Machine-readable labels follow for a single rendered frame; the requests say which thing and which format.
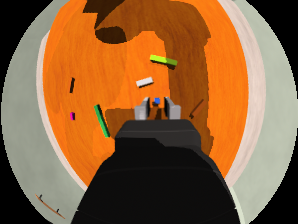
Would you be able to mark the grey rod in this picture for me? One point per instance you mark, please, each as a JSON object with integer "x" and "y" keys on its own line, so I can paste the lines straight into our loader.
{"x": 144, "y": 81}

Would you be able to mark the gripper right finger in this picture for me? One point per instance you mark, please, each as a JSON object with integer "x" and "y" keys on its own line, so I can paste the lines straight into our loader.
{"x": 174, "y": 110}

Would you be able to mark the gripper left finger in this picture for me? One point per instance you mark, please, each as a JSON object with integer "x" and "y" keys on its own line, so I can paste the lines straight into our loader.
{"x": 140, "y": 110}

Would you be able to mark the magenta rod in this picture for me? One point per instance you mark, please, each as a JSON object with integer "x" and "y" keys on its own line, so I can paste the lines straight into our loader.
{"x": 72, "y": 116}

